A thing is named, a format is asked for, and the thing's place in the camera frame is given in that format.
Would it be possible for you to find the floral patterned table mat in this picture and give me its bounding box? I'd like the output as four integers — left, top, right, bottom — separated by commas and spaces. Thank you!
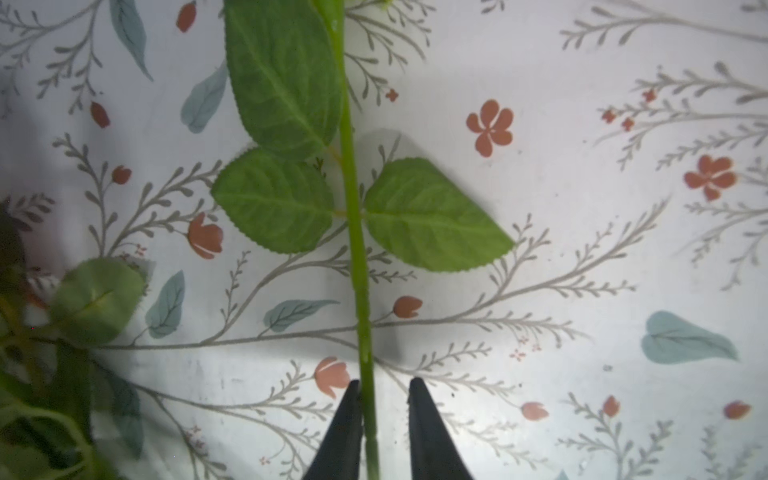
1, 1, 767, 479

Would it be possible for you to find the bunch of artificial flowers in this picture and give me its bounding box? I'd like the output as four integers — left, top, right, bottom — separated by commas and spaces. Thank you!
1, 212, 146, 479

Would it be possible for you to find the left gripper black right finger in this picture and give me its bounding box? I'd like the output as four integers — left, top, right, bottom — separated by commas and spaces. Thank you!
408, 377, 473, 480

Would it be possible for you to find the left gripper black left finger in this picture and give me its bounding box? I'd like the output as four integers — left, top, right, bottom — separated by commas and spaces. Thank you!
303, 380, 363, 480

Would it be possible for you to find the white blue rose stem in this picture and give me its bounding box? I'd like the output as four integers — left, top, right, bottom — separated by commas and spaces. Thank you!
211, 1, 514, 479

